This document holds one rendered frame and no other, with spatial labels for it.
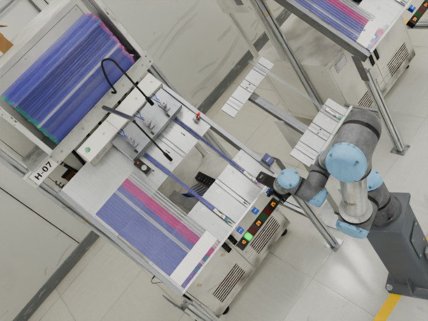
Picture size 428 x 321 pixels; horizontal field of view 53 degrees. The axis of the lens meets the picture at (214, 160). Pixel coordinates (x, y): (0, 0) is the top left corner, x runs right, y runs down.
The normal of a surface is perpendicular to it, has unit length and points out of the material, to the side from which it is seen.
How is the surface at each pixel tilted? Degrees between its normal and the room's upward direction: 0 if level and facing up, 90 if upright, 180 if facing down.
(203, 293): 90
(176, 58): 90
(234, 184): 45
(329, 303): 0
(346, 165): 83
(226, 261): 90
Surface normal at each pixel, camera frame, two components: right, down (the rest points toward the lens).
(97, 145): 0.03, -0.25
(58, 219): 0.58, 0.25
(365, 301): -0.53, -0.61
